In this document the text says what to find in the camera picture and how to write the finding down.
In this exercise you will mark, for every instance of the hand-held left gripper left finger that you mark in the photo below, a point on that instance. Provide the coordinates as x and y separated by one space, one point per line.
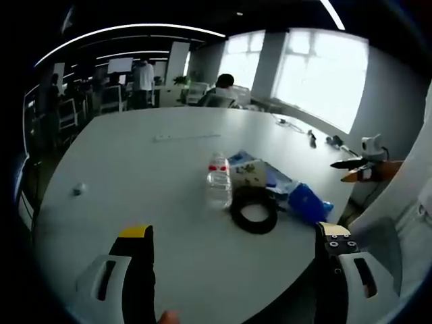
138 270

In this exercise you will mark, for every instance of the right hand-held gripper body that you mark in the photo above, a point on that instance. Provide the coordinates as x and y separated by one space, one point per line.
372 146

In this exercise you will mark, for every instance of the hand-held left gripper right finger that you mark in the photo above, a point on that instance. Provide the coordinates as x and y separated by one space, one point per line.
332 270

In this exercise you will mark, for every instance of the blue plastic bag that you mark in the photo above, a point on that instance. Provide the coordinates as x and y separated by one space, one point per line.
307 200

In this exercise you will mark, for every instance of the clear plastic pack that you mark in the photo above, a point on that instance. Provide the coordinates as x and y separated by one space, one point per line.
280 182

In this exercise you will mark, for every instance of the small paper piece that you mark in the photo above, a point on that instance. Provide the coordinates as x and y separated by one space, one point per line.
79 189

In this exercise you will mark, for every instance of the floral tissue pack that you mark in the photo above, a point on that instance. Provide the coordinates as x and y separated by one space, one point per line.
248 173

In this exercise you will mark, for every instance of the light blue packet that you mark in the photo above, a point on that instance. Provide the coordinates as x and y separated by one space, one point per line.
241 157

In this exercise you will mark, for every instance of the black tape roll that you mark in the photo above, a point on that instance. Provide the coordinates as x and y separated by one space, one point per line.
238 216

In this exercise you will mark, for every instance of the clear plastic water bottle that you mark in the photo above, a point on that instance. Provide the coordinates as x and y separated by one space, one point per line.
218 185

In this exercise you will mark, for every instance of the person's left hand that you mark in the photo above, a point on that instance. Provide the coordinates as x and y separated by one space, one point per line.
169 318

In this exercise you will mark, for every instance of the small black device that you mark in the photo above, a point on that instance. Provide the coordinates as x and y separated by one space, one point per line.
312 138

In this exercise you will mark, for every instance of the large bright window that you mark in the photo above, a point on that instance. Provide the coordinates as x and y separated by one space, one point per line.
320 77

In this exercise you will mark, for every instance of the white table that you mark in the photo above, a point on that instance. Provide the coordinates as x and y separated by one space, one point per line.
152 175

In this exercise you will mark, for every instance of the white power strip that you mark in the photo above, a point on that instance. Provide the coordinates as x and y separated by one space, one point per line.
185 137

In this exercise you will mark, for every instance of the white office chair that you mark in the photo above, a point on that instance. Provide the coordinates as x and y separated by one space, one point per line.
219 100
71 113
111 98

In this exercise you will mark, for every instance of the narrow bright window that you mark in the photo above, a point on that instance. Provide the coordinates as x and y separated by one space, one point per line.
241 60

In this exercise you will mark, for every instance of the green potted plant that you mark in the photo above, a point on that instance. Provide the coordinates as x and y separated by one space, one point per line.
182 80

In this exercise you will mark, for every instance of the computer monitor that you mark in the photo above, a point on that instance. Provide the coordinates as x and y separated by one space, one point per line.
120 65

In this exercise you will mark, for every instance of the long ceiling light strip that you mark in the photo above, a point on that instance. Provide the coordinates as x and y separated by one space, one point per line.
135 29

